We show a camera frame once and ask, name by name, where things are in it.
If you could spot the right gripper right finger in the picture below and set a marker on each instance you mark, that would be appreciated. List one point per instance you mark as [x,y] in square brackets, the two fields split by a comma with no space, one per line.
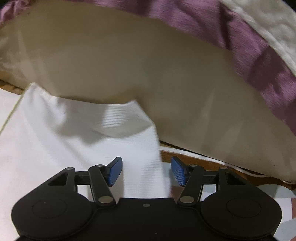
[191,178]

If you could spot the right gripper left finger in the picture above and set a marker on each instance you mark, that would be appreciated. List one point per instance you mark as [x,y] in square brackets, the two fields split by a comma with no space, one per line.
[102,177]

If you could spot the white waffle knit garment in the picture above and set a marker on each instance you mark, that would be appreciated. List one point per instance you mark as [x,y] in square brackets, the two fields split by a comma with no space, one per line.
[42,134]

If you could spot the beige bed base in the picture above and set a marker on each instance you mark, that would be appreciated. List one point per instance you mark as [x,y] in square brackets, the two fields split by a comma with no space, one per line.
[187,86]

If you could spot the checkered Happy dog rug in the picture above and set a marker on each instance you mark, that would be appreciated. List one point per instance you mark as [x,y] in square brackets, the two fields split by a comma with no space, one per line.
[230,208]

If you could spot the quilted bedspread purple ruffle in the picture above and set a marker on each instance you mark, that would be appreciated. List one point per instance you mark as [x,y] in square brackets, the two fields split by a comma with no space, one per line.
[260,59]

